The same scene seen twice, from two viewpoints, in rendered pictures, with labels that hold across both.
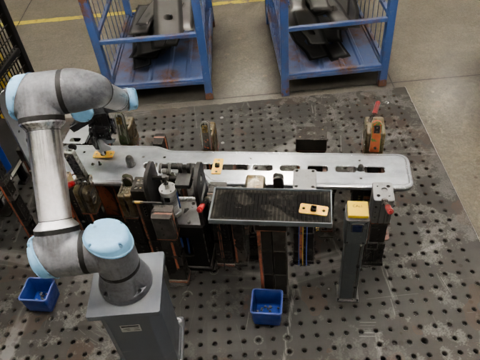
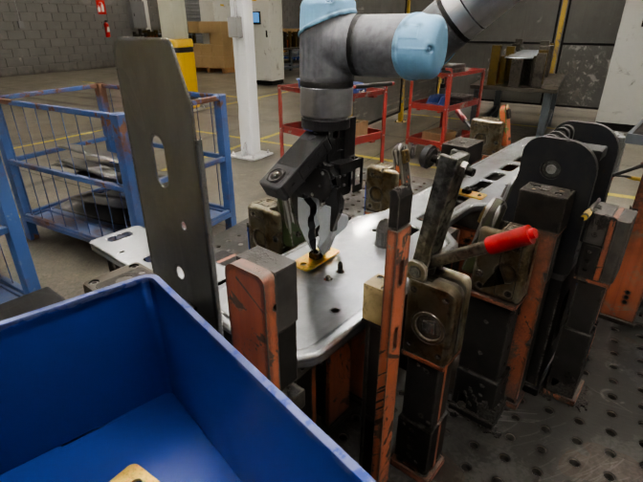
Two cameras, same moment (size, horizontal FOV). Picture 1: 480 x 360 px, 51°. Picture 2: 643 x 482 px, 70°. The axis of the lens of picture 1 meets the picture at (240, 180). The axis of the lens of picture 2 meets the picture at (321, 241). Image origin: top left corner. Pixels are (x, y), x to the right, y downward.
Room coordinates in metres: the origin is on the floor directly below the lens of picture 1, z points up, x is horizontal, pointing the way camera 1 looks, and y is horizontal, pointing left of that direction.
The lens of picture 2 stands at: (1.22, 1.10, 1.35)
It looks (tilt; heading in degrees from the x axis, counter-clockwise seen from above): 26 degrees down; 299
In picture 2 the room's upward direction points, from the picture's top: straight up
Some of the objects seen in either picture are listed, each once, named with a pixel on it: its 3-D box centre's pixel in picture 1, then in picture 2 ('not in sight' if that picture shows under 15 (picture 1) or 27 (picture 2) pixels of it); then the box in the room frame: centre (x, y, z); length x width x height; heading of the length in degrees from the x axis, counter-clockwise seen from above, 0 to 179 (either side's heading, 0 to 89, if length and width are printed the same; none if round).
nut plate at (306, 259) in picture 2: (103, 153); (316, 254); (1.55, 0.53, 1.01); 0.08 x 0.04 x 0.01; 79
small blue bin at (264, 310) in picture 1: (267, 308); not in sight; (0.94, -0.05, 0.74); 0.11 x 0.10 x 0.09; 79
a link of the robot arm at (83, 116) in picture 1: (88, 104); (402, 46); (1.44, 0.48, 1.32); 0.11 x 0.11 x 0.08; 1
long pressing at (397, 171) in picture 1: (223, 166); (466, 192); (1.41, 0.06, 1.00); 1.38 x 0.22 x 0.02; 79
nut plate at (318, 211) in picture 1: (313, 208); not in sight; (1.00, -0.21, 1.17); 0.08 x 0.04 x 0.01; 71
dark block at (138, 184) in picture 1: (151, 223); (521, 303); (1.24, 0.34, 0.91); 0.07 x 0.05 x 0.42; 169
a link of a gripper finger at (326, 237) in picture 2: (104, 147); (335, 226); (1.52, 0.51, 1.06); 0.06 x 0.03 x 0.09; 79
